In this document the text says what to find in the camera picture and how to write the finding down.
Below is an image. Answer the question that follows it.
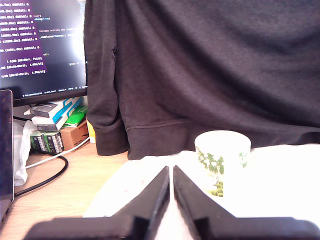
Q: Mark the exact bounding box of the white table cloth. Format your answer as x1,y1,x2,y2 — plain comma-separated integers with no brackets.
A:
82,143,320,240

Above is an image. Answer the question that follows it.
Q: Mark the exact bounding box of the dark laptop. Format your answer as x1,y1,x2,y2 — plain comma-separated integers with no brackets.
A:
0,89,15,226

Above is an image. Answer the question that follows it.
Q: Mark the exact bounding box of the green and black box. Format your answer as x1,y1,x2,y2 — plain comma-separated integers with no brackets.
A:
43,130,65,154
29,131,46,153

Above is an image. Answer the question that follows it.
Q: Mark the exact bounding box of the computer monitor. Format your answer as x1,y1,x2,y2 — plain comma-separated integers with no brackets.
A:
0,0,88,108

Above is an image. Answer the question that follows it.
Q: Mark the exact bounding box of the brown cardboard box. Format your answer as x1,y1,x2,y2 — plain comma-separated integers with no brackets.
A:
59,119,90,151

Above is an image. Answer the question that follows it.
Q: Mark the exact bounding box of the green packet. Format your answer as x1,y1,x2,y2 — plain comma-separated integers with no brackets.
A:
63,104,89,127

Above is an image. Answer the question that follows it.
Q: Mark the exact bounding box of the white cable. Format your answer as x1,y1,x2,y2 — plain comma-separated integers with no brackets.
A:
24,136,91,170

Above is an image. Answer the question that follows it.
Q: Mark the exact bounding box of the black draped sweater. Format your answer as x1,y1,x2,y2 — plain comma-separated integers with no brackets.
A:
83,0,320,161

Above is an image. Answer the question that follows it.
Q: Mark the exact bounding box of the white mug with green print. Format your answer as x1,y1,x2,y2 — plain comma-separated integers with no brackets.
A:
194,130,252,198

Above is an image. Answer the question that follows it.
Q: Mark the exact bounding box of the grey small box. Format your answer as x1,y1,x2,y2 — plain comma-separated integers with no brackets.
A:
29,102,60,118

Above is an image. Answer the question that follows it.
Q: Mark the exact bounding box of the white and blue box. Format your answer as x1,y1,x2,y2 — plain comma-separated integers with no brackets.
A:
31,96,85,125

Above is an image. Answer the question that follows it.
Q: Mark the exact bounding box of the white plastic bag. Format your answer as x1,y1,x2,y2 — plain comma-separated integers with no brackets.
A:
12,119,35,187

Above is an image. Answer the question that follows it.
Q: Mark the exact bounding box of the black cable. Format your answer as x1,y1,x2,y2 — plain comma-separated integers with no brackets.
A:
14,154,69,197

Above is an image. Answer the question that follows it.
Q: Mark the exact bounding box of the yellow container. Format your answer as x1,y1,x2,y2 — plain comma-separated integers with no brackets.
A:
86,119,97,144

